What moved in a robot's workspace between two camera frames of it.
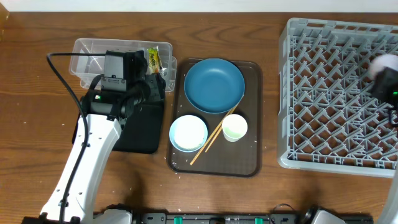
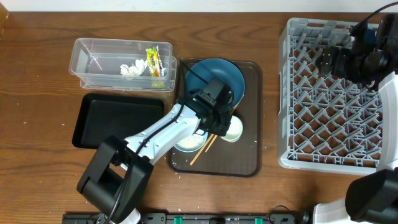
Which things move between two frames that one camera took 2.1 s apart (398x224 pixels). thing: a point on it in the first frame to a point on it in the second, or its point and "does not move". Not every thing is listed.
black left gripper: x=156 y=94 to x=224 y=124
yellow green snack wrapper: x=155 y=63 does not move
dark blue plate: x=214 y=86 does not move
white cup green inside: x=234 y=127 does not move
